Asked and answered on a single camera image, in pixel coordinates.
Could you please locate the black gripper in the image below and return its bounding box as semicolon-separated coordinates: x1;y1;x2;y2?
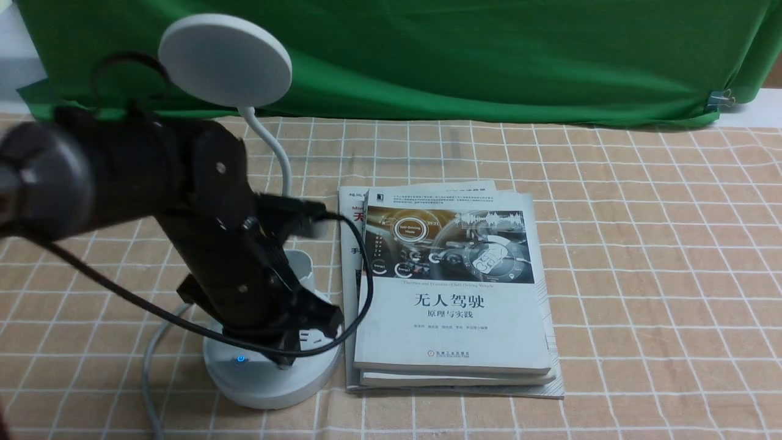
178;274;344;370

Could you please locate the white desk lamp with socket base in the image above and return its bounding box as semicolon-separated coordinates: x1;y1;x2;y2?
158;13;340;409

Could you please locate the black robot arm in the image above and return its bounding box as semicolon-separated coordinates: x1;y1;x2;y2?
2;106;346;368

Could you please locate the middle book in stack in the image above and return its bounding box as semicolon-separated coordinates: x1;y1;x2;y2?
360;365;561;387

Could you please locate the bottom magazine in stack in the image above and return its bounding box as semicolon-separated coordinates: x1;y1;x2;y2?
338;179;565;399

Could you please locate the self-driving textbook on top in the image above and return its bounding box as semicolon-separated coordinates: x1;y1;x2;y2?
354;186;553;375

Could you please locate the green backdrop cloth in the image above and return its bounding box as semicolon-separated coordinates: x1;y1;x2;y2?
16;1;780;127

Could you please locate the checkered orange tablecloth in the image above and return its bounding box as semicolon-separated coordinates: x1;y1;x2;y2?
1;117;781;439

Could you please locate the metal binder clip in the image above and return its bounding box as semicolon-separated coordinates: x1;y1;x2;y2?
704;89;736;112

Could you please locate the grey lamp power cable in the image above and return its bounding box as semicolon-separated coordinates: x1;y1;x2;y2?
142;303;195;440

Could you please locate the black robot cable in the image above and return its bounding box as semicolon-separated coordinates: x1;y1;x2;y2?
37;53;375;360

